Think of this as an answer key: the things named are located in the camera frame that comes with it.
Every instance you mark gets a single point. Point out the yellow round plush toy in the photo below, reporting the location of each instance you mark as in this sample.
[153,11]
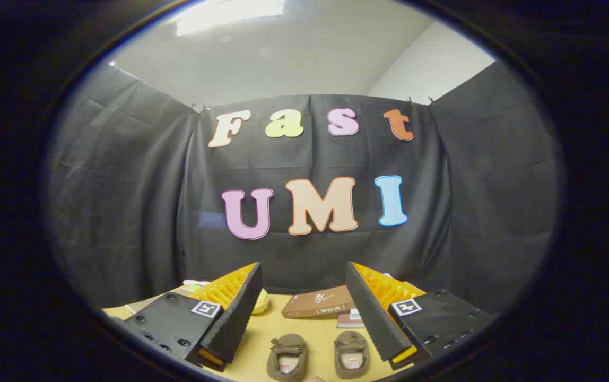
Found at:
[260,302]

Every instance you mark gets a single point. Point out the black backdrop cloth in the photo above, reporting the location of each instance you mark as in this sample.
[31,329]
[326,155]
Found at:
[124,212]

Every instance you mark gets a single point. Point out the plain white book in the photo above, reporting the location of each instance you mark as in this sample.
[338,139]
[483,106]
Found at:
[356,313]

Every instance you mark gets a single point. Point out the ceiling light panel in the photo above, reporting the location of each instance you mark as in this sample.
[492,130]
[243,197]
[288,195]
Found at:
[230,13]

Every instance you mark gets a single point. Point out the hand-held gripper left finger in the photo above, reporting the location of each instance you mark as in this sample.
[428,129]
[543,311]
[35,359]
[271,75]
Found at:
[235,318]

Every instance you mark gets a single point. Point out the brown fuzzy shoe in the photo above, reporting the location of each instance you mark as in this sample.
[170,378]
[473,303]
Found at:
[352,354]
[287,356]

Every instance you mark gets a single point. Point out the pink and green plush toy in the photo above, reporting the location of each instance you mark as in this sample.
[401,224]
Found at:
[196,284]

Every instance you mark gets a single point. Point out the pinkish brown book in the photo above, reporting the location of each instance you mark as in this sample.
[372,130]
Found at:
[348,321]

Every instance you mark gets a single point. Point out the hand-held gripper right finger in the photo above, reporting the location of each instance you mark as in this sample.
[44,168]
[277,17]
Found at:
[373,313]

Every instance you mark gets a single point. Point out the brown cover book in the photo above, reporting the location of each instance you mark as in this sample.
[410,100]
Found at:
[315,303]

